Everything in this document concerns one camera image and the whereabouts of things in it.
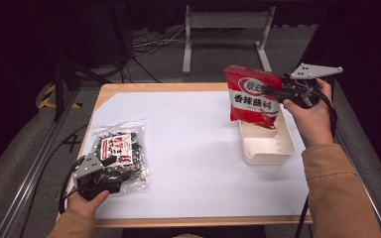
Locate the white paper sheet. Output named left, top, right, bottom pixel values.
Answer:
left=84, top=90, right=312, bottom=220

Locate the right hand-held gripper cable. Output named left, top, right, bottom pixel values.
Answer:
left=294, top=88, right=339, bottom=238

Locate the cream plastic compartment box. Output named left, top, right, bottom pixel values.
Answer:
left=237, top=108, right=297, bottom=167

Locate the black metal stand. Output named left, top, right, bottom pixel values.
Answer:
left=51, top=59, right=112, bottom=122

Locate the person's left hand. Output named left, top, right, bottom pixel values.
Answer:
left=67, top=189, right=111, bottom=219

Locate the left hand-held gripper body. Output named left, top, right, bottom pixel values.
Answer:
left=73, top=152, right=122, bottom=201

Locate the white metal stand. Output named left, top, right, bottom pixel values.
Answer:
left=182, top=4, right=277, bottom=75

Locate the black floor cable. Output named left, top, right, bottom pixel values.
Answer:
left=19, top=123, right=89, bottom=238

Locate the yellow and black hazard tape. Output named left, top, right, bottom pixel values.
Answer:
left=39, top=83, right=82, bottom=110

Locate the hand-held gripper cable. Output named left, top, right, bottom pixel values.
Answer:
left=294, top=88, right=339, bottom=238
left=58, top=158, right=82, bottom=214

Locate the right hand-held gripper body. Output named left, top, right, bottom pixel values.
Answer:
left=282, top=62, right=344, bottom=108

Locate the red seasoning packet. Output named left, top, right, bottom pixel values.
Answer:
left=223, top=64, right=284, bottom=130

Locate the clear bag of dried seaweed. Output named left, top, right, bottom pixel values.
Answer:
left=92, top=118, right=151, bottom=194

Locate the person's right hand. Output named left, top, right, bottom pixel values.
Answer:
left=282, top=78, right=335, bottom=148

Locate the bundle of floor cables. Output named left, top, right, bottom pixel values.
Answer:
left=120, top=28, right=188, bottom=83

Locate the left hand-held gripper cable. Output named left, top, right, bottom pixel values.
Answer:
left=58, top=158, right=82, bottom=214

